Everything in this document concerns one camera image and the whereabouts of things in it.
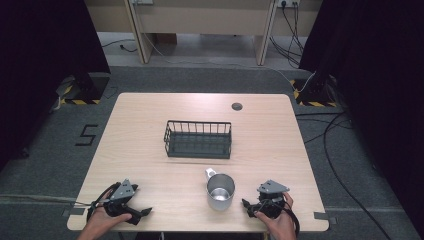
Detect grey floor tape piece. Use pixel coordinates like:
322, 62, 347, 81
61, 206, 87, 218
313, 211, 338, 226

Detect person's right hand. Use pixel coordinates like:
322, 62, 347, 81
254, 192, 298, 236

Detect black wire basket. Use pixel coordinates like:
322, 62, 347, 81
162, 119, 233, 160

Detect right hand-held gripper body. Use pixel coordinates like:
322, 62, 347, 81
254, 179, 291, 220

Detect person's left hand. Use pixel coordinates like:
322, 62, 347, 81
87, 190, 133, 235

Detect black curtain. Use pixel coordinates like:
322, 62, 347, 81
0, 0, 112, 172
298, 0, 424, 238

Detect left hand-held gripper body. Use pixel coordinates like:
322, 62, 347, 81
103, 178, 139, 218

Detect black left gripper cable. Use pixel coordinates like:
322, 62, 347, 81
86, 181, 122, 224

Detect stand base with hazard tape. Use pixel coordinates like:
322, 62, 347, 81
289, 77, 338, 108
59, 72, 112, 106

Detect white wall power outlet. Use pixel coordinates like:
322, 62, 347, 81
276, 0, 302, 9

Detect black cables from outlet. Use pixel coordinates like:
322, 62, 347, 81
268, 2, 306, 68

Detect beige wooden desk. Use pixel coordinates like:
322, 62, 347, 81
83, 0, 325, 67

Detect metal cup with handle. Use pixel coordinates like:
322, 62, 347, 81
204, 167, 237, 212

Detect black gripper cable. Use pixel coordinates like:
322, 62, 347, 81
86, 181, 122, 224
282, 199, 301, 238

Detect short black floor cable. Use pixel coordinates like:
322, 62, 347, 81
100, 38, 139, 54

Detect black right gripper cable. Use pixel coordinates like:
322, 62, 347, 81
282, 199, 301, 238

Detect grey floor cable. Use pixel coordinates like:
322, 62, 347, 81
0, 193, 93, 206

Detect long black floor cables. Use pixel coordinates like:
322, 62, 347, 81
295, 111, 394, 240

